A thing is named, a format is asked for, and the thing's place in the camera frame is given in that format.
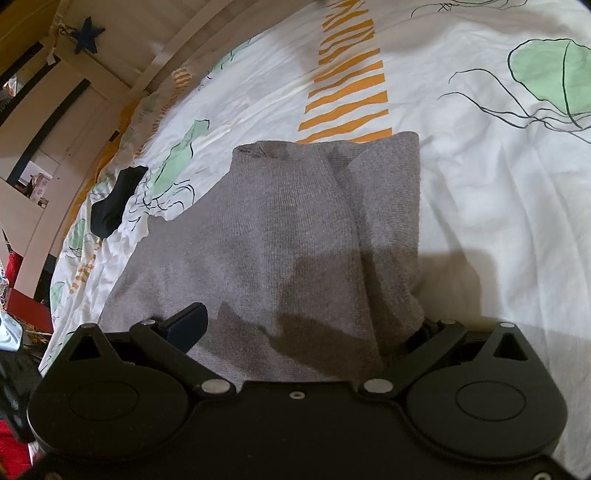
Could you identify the black sock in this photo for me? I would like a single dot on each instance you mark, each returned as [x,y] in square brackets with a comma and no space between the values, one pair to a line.
[113,203]

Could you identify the leaf printed white bed sheet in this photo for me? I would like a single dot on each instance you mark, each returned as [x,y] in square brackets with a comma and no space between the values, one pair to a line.
[485,184]

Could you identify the blue star decoration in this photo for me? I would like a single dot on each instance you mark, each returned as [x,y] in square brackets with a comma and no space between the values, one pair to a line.
[88,34]

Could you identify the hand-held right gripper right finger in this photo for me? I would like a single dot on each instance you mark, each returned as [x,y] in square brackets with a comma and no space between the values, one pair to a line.
[429,337]

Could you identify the red cloth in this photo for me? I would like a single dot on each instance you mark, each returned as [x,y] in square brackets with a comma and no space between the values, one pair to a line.
[14,438]

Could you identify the wooden bed frame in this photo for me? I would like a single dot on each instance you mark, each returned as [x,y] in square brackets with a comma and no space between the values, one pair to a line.
[161,57]

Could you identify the red box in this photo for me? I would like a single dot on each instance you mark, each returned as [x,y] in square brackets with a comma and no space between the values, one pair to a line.
[30,309]

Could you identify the grey hoodie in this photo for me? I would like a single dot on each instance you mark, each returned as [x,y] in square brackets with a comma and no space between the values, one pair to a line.
[277,240]

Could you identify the white shelf unit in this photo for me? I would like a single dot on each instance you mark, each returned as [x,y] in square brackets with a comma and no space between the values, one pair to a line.
[41,124]

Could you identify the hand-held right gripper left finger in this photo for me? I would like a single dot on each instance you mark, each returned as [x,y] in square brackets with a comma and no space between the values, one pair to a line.
[189,325]

